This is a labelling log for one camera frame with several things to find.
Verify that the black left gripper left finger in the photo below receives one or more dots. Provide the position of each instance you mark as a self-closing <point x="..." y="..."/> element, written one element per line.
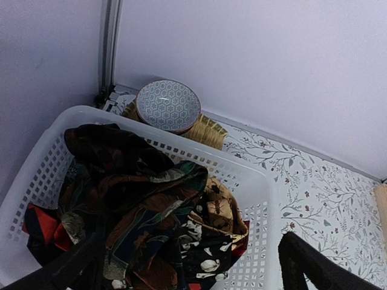
<point x="79" y="268"/>

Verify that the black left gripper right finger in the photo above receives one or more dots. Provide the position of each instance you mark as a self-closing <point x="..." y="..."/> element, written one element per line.
<point x="300" y="261"/>

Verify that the white plastic basket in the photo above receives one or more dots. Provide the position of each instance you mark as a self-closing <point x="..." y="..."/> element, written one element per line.
<point x="41" y="176"/>

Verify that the black white floral tie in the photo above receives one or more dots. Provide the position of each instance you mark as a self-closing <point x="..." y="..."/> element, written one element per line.
<point x="206" y="252"/>

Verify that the red navy striped tie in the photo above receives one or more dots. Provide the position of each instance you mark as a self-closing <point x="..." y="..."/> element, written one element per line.
<point x="48" y="239"/>

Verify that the dark floral brown tie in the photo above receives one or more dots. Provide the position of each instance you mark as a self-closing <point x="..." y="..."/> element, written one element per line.
<point x="136" y="197"/>

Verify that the yellow beetle print tie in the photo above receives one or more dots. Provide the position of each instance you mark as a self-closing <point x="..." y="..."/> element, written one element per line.
<point x="218" y="210"/>

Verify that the wooden divided box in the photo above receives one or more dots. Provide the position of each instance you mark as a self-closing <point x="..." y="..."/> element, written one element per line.
<point x="380" y="195"/>

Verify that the woven bamboo mat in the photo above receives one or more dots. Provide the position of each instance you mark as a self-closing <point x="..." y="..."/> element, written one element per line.
<point x="205" y="130"/>

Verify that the patterned ceramic bowl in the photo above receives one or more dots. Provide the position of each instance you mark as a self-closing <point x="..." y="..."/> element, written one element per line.
<point x="168" y="105"/>

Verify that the left aluminium frame post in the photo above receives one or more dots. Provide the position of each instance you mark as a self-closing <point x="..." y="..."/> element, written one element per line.
<point x="109" y="28"/>

